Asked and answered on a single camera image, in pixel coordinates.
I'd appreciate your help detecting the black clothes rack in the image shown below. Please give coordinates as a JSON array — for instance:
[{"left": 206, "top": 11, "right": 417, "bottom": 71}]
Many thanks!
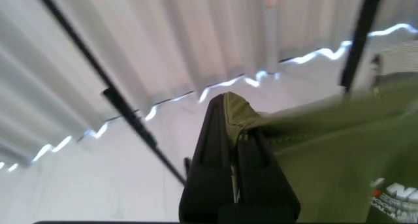
[{"left": 31, "top": 0, "right": 383, "bottom": 187}]

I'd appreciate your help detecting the green sleeveless shirt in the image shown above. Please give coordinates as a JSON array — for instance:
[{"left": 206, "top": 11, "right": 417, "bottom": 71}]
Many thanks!
[{"left": 223, "top": 76, "right": 418, "bottom": 224}]

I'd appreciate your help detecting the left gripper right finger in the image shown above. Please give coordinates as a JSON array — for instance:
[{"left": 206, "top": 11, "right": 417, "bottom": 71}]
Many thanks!
[{"left": 232, "top": 128, "right": 301, "bottom": 223}]

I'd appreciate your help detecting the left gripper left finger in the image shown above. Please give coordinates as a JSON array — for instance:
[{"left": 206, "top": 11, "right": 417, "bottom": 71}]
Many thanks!
[{"left": 178, "top": 93, "right": 237, "bottom": 223}]

